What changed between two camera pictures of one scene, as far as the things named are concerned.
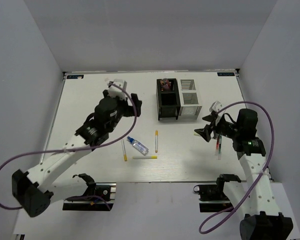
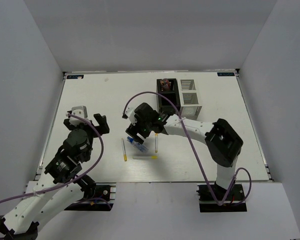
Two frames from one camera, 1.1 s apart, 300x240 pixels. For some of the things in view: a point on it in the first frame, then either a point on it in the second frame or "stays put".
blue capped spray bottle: x=138 y=146 stays put
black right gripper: x=205 y=132 to x=133 y=130
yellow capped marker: x=125 y=155 stays put
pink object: x=165 y=84 stays put
